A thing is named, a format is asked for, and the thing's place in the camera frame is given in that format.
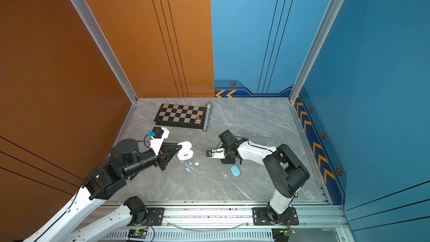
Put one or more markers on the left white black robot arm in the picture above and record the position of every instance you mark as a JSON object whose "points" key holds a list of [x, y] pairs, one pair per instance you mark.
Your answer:
{"points": [[124, 163]]}

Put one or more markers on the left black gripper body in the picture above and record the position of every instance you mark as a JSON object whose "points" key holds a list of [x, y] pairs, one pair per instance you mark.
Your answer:
{"points": [[162, 157]]}

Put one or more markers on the aluminium corner post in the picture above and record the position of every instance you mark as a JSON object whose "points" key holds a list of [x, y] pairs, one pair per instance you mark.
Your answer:
{"points": [[93, 27], [327, 21]]}

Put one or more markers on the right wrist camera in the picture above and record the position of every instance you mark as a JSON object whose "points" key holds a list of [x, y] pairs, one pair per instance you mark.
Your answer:
{"points": [[216, 153]]}

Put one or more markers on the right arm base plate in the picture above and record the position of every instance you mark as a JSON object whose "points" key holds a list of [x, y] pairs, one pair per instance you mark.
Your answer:
{"points": [[267, 216]]}

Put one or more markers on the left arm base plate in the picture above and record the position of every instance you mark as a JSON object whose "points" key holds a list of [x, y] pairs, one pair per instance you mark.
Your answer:
{"points": [[154, 216]]}

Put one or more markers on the black white chessboard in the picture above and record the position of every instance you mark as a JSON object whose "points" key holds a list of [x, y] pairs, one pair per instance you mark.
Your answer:
{"points": [[175, 115]]}

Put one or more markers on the white earbud case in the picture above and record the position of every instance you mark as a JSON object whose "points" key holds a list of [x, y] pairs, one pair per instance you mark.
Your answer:
{"points": [[185, 153]]}

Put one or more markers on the aluminium front rail frame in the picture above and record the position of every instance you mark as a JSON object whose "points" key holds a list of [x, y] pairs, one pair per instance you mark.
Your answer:
{"points": [[233, 222]]}

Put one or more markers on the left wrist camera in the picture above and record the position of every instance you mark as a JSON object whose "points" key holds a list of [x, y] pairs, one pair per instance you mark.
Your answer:
{"points": [[158, 134]]}

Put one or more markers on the right circuit board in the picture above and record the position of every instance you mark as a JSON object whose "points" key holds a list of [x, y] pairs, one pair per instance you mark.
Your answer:
{"points": [[282, 235]]}

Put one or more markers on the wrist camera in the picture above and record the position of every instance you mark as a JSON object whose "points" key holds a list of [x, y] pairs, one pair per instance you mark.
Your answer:
{"points": [[158, 134], [216, 153]]}

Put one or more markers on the right aluminium corner post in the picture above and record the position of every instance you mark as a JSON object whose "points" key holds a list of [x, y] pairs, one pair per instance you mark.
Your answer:
{"points": [[327, 21]]}

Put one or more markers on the blue earbud case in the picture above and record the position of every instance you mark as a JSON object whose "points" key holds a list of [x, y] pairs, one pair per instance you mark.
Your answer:
{"points": [[235, 171]]}

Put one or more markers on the left aluminium corner post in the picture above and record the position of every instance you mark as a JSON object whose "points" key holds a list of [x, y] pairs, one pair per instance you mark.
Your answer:
{"points": [[93, 27]]}

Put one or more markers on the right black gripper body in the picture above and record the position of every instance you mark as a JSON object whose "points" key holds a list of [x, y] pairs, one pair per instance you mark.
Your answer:
{"points": [[228, 159]]}

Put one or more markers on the left green circuit board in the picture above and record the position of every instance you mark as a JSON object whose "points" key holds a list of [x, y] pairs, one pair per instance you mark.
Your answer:
{"points": [[137, 234]]}

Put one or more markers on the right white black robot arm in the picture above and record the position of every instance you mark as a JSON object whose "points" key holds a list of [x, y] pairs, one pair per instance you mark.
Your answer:
{"points": [[286, 171]]}

